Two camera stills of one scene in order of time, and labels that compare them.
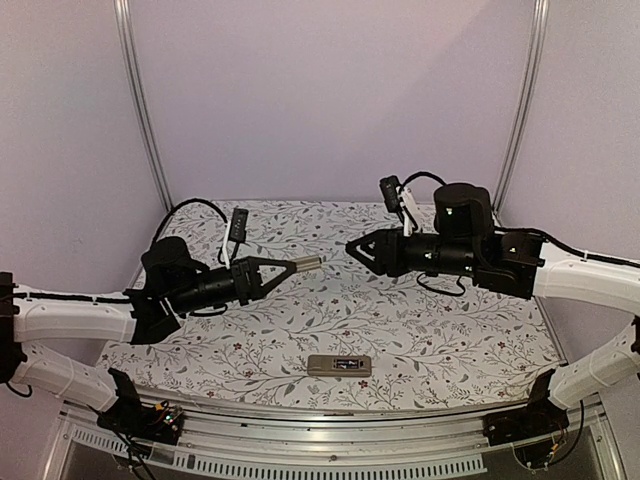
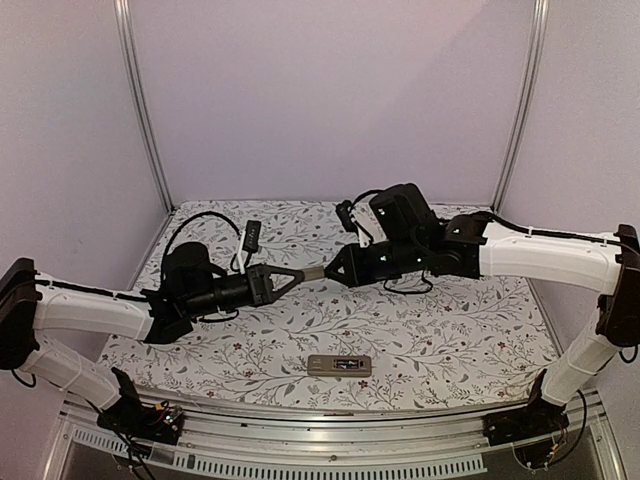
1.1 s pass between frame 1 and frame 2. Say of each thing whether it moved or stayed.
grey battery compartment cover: moved
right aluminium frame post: stayed
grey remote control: stayed
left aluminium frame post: stayed
